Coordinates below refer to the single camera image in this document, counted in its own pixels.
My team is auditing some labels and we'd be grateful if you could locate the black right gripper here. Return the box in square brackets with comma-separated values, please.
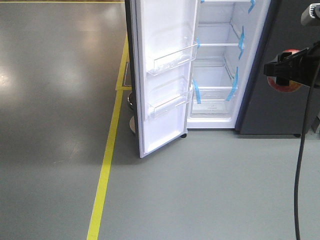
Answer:
[263, 42, 320, 88]

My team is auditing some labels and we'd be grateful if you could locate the red yellow apple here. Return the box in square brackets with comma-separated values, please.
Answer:
[266, 48, 303, 93]

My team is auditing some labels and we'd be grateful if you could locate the white fridge interior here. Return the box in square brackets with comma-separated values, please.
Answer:
[187, 0, 271, 129]

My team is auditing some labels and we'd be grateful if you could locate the open fridge door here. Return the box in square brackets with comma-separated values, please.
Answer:
[125, 0, 200, 158]

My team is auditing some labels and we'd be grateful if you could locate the clear crisper drawer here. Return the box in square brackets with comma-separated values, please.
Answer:
[190, 86, 234, 118]

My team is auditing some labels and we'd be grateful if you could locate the clear upper door bin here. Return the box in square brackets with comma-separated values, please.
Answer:
[145, 22, 199, 77]

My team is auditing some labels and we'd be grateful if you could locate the clear door bin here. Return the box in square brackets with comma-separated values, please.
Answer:
[145, 22, 199, 77]
[145, 76, 192, 118]

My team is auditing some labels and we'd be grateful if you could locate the clear lower door bin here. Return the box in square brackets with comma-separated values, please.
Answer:
[145, 76, 192, 118]

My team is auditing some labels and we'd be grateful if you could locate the grey floor mat sign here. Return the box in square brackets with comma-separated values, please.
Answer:
[122, 62, 132, 87]

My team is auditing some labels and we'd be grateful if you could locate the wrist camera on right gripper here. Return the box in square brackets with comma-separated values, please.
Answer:
[300, 3, 320, 27]

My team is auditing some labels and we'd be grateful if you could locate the black hanging cable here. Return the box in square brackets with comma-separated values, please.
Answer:
[292, 62, 320, 240]

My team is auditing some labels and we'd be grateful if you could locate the chrome stanchion post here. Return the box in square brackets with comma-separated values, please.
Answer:
[127, 91, 135, 111]

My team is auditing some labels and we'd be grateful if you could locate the matte silver stanchion post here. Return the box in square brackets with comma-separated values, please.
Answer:
[129, 116, 136, 136]

